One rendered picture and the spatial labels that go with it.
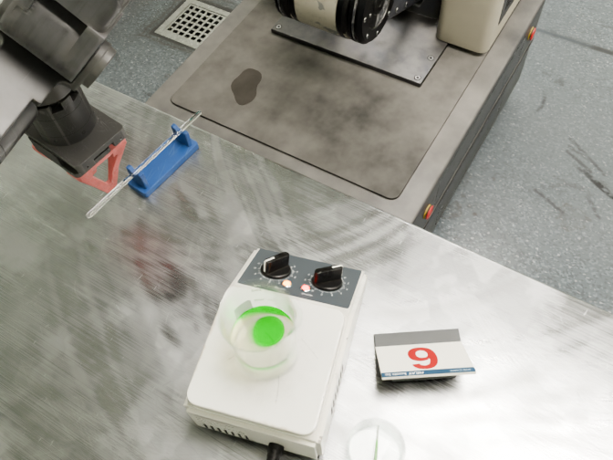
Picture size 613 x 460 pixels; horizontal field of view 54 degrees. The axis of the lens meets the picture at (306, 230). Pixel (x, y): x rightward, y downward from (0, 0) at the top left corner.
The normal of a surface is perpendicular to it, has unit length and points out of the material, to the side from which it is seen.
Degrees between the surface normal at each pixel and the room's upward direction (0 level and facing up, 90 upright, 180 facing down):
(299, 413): 0
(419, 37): 0
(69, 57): 71
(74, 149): 0
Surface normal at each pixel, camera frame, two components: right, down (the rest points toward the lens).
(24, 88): 0.60, -0.20
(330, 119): -0.06, -0.52
